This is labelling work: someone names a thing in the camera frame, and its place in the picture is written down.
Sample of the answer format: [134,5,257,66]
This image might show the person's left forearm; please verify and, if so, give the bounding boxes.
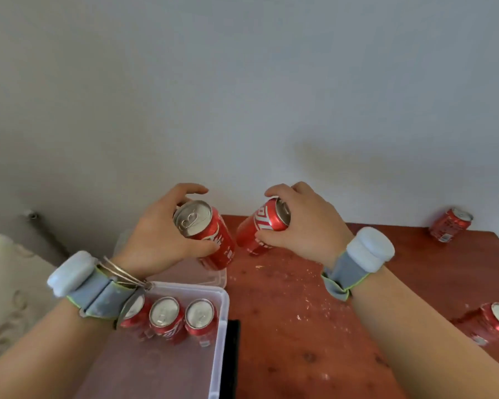
[0,298,121,399]

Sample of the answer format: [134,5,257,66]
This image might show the grey wall pipe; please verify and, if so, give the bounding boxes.
[24,209,70,264]

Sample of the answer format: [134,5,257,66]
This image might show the black flat object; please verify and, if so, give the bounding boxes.
[220,319,241,399]

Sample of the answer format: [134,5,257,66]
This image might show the person's right hand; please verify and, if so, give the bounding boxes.
[255,181,355,268]

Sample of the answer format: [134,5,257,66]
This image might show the clear plastic storage box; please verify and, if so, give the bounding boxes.
[72,281,230,399]

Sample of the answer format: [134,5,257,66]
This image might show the silver bangle bracelets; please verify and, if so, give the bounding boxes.
[96,256,155,329]

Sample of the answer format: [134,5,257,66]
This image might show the person's right forearm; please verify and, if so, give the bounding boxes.
[351,266,499,399]

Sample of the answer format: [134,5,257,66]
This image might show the red soda can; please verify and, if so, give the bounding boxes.
[148,296,188,344]
[185,298,219,348]
[450,302,499,348]
[236,196,292,257]
[428,208,474,244]
[173,199,236,271]
[117,291,147,329]

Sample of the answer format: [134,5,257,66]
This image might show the person's left hand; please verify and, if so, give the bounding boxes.
[111,183,222,280]

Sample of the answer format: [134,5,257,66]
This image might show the white tracker on grey wristband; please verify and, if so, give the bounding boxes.
[320,227,396,302]
[47,250,139,320]

